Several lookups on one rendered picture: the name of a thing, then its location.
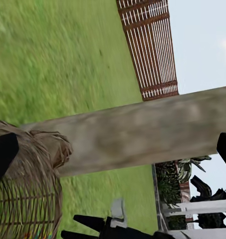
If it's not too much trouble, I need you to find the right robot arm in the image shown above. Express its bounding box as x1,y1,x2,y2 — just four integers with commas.
62,198,185,239

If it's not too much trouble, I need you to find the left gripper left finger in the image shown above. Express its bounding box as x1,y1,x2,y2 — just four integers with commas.
0,132,20,181

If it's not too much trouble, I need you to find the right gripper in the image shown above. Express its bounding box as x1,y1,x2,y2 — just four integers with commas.
62,215,142,239

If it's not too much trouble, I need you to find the wicker basket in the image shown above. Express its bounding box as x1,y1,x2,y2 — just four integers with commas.
0,120,73,239

